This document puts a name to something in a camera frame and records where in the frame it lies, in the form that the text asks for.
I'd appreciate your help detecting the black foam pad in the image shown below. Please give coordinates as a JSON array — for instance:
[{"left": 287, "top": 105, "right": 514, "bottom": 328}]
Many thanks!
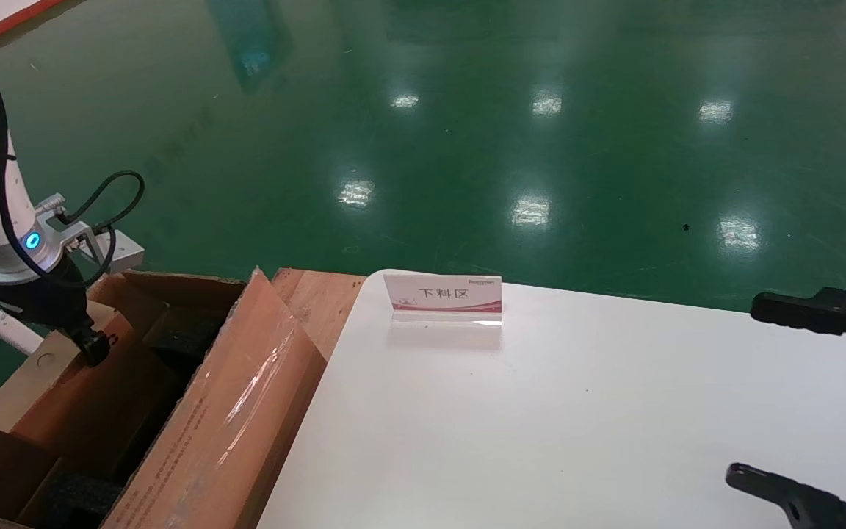
[
  {"left": 40, "top": 472, "right": 124, "bottom": 529},
  {"left": 145, "top": 309, "right": 209, "bottom": 368}
]

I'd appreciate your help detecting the small cardboard box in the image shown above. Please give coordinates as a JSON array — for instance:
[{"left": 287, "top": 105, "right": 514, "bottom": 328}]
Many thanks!
[{"left": 0, "top": 301, "right": 200, "bottom": 486}]

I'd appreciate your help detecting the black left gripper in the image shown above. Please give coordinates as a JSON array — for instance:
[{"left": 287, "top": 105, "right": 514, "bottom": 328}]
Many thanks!
[{"left": 0, "top": 261, "right": 110, "bottom": 367}]

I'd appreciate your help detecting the white red table sign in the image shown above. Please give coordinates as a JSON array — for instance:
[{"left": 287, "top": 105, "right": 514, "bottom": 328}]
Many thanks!
[{"left": 383, "top": 273, "right": 503, "bottom": 328}]

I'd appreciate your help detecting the long black arm cable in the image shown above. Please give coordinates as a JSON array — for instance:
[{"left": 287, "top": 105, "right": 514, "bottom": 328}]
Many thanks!
[{"left": 0, "top": 38, "right": 117, "bottom": 289}]

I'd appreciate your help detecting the short black camera cable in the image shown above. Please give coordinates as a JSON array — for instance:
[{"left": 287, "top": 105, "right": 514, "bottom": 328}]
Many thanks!
[{"left": 56, "top": 170, "right": 147, "bottom": 232}]

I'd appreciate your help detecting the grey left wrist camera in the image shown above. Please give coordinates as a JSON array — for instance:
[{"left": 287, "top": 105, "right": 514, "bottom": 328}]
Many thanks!
[{"left": 63, "top": 224, "right": 146, "bottom": 276}]

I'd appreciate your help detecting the large open cardboard box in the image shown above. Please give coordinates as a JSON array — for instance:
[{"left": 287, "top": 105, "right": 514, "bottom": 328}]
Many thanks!
[{"left": 0, "top": 268, "right": 328, "bottom": 529}]

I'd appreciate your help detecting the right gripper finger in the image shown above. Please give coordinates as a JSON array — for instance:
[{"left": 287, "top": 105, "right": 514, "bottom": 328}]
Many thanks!
[
  {"left": 751, "top": 287, "right": 846, "bottom": 367},
  {"left": 726, "top": 463, "right": 846, "bottom": 529}
]

